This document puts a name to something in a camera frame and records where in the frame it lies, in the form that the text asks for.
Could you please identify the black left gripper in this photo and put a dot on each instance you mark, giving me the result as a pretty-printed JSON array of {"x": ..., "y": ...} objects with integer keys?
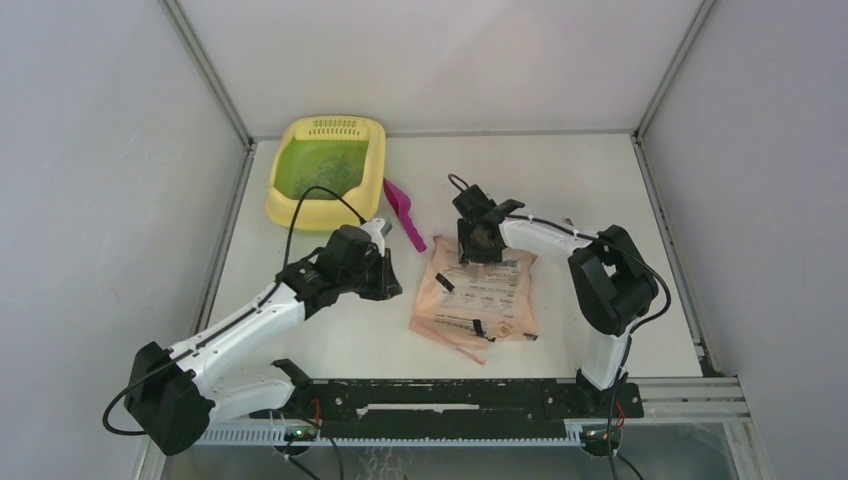
[{"x": 387, "y": 285}]

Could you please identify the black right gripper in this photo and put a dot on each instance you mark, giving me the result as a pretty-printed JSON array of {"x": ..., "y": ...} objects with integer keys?
[{"x": 466, "y": 251}]

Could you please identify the peach cat litter bag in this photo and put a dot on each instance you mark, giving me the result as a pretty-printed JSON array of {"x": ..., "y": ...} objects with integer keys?
[{"x": 467, "y": 307}]

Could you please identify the magenta plastic scoop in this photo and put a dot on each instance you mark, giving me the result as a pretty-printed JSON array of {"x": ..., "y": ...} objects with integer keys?
[{"x": 401, "y": 205}]

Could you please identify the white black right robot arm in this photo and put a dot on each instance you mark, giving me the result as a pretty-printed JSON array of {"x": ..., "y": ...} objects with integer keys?
[{"x": 616, "y": 290}]

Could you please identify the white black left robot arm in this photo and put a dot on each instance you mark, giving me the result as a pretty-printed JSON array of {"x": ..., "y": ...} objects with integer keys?
[{"x": 176, "y": 393}]

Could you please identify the yellow green litter box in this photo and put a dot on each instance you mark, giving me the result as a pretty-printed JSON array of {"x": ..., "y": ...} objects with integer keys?
[{"x": 328, "y": 171}]

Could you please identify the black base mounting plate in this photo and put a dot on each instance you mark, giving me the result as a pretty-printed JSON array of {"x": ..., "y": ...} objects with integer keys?
[{"x": 407, "y": 424}]

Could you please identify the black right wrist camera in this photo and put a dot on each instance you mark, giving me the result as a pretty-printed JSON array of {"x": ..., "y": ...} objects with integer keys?
[{"x": 476, "y": 208}]

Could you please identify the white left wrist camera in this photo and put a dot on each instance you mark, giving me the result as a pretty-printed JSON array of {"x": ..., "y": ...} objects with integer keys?
[{"x": 378, "y": 229}]

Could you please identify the white slotted cable duct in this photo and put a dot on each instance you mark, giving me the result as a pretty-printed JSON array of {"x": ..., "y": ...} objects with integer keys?
[{"x": 266, "y": 434}]

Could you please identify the aluminium frame rail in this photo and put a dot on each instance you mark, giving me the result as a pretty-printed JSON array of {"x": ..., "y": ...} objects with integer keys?
[{"x": 674, "y": 399}]

